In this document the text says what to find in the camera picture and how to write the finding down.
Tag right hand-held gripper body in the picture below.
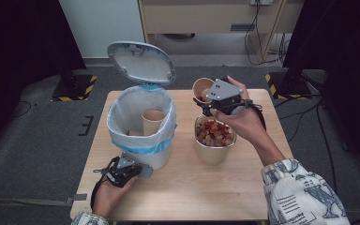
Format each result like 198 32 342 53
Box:
201 77 256 117

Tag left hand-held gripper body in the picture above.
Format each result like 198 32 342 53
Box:
101 152 143 188

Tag brown paper cup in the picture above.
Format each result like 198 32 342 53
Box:
191 77 216 104
141 108 167 137

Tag white trash can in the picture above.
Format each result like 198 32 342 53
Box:
118 142 173 171

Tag pile of red tan snacks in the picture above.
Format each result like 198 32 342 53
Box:
196 118 235 148

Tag cream paper bowl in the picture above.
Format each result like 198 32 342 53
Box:
194 114 238 165

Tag person's left hand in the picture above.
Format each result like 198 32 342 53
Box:
92 176 137 218

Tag person's right hand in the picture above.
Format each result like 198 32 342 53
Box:
210 75 268 145

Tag white and blue trash bag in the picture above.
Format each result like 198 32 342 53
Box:
106 83 178 156

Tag striped stand base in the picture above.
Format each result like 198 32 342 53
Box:
51 74 98 102
264 70 313 100

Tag grey trash can lid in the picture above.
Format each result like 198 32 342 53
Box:
106 40 177 87

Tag wooden cabinet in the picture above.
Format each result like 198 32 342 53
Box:
137 0 306 62

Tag white power strip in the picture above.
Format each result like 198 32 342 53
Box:
249 0 275 7

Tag black curtain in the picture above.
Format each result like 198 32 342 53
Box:
282 0 360 176
0 0 87 151

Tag black left gripper strap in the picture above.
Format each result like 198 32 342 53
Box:
89 157 120 210

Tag black gripper strap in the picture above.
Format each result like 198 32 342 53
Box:
89 157 120 210
247 99 267 130

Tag black right gripper strap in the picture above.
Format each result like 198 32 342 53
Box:
247 99 267 130

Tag black hanging cables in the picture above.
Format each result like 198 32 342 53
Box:
243 0 292 67

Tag black floor cable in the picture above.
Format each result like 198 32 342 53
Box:
10 100 33 119
275 93 340 195

